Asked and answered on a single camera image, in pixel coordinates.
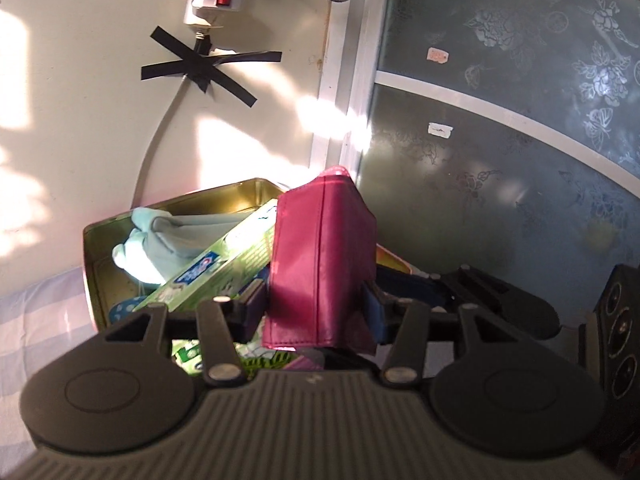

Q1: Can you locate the green medicine box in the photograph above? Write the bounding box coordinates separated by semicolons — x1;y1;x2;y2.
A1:
132;199;296;376

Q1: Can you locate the frosted floral glass window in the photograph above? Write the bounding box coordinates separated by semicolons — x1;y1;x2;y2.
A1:
307;0;640;311

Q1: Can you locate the maroon leather wallet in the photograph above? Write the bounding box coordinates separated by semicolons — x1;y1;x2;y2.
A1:
261;165;379;354

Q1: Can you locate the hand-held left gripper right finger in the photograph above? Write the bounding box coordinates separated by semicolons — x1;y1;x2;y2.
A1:
361;282;526;387

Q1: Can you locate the white power cable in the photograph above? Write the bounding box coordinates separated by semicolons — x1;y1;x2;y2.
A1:
131;22;213;211

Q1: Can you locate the black tape cross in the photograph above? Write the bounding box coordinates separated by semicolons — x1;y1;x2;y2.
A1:
140;26;284;110

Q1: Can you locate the black speaker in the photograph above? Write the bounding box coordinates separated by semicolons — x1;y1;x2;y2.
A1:
577;263;640;477

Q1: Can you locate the teal zipper pouch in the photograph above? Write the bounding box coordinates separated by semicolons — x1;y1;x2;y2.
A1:
112;208;251;284

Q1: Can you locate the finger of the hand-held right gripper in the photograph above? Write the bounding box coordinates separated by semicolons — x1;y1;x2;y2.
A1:
375;264;503;312

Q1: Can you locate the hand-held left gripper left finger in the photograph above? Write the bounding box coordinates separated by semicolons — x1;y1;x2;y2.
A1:
102;280;267;387

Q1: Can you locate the pink printed metal tin box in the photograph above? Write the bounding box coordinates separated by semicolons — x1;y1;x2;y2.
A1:
82;177;431;343

